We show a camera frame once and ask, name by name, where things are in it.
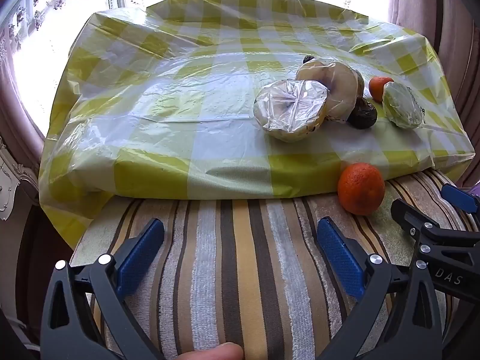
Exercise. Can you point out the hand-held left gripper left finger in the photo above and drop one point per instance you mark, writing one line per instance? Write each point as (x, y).
(140, 255)

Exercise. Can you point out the yellow checked plastic tablecloth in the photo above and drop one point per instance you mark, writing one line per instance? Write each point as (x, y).
(168, 120)

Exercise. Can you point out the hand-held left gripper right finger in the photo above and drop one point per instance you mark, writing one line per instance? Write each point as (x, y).
(339, 258)

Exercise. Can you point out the pink curtain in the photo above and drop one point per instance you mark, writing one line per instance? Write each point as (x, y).
(420, 3)

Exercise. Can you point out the person's left hand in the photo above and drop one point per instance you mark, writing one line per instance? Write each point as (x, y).
(210, 351)

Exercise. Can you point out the small dark item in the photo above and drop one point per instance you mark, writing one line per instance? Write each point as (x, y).
(308, 59)

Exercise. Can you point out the orange tangerine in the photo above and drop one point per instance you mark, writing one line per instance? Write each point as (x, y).
(378, 88)
(361, 188)

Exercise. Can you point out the plastic-wrapped pomelo half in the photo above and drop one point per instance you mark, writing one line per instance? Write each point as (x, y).
(288, 110)
(335, 82)

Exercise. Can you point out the striped upholstered chair seat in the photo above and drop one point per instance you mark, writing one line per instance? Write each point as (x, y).
(240, 270)

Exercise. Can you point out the ornate white furniture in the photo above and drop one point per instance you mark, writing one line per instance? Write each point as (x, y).
(11, 183)

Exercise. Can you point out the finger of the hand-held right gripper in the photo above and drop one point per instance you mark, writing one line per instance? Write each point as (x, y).
(459, 197)
(410, 219)

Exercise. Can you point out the white lace curtain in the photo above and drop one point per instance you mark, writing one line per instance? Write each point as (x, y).
(56, 7)

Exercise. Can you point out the plastic-wrapped cabbage half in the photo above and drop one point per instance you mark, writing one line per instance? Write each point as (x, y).
(402, 105)

